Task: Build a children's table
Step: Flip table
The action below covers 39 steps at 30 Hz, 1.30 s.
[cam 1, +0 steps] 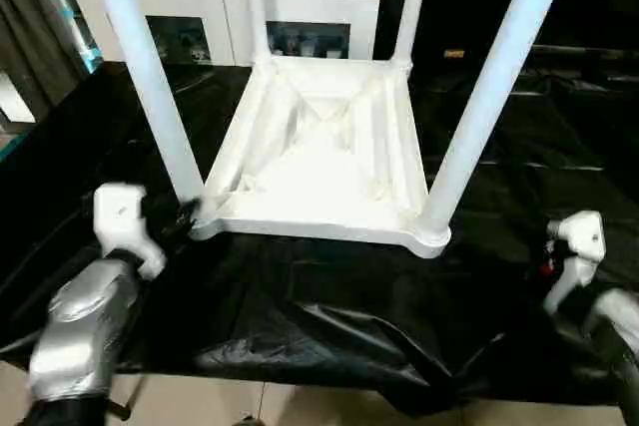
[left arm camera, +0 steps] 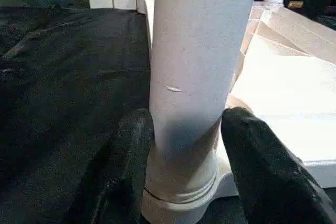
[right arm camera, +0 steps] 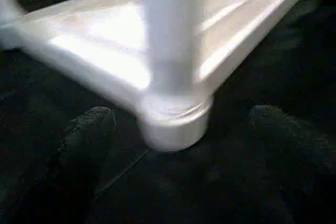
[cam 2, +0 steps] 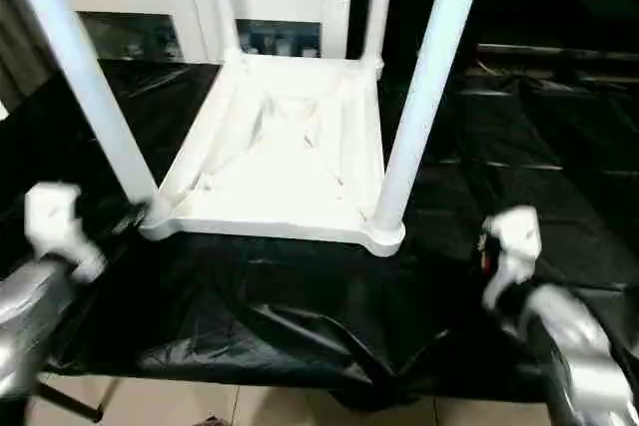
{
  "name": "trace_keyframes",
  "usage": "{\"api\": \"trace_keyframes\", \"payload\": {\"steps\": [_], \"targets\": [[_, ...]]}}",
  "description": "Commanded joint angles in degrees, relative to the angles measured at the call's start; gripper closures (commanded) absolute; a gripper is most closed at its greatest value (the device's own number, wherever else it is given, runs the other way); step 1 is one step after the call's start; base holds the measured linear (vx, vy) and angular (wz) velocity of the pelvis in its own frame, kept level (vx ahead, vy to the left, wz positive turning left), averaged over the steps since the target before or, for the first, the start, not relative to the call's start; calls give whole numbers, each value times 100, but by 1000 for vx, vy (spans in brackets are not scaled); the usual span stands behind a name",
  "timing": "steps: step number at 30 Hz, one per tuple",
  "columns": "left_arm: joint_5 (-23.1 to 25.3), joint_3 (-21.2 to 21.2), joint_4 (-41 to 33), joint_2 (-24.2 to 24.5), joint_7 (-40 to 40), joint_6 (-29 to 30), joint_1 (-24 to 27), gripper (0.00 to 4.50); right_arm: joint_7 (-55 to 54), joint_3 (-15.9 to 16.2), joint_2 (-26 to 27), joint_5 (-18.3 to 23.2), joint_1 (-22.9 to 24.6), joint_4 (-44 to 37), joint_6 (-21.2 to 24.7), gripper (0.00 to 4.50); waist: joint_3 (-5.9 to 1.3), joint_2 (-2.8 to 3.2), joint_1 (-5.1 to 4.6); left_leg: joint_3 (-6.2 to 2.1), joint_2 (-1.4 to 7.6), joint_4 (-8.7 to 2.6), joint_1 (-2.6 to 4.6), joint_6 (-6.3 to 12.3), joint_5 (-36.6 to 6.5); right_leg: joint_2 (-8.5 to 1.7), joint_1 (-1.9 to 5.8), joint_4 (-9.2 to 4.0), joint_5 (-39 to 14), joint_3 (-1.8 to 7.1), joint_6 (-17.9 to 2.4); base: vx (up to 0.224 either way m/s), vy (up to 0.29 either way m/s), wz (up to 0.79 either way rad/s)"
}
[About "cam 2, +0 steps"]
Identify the white plastic table leg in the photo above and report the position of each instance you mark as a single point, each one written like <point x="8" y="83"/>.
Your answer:
<point x="377" y="2"/>
<point x="224" y="2"/>
<point x="424" y="72"/>
<point x="85" y="72"/>

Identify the white plastic table top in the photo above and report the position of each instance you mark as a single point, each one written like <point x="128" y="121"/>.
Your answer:
<point x="279" y="186"/>

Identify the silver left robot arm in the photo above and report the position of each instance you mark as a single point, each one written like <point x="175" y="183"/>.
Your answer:
<point x="30" y="306"/>

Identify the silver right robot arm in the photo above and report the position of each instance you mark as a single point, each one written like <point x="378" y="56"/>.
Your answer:
<point x="574" y="346"/>

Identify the black work mat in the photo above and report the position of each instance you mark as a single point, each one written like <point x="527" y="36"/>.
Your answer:
<point x="499" y="146"/>

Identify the grey curtain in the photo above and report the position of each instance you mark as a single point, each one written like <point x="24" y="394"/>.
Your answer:
<point x="20" y="47"/>

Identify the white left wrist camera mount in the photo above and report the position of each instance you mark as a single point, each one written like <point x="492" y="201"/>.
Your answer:
<point x="55" y="216"/>

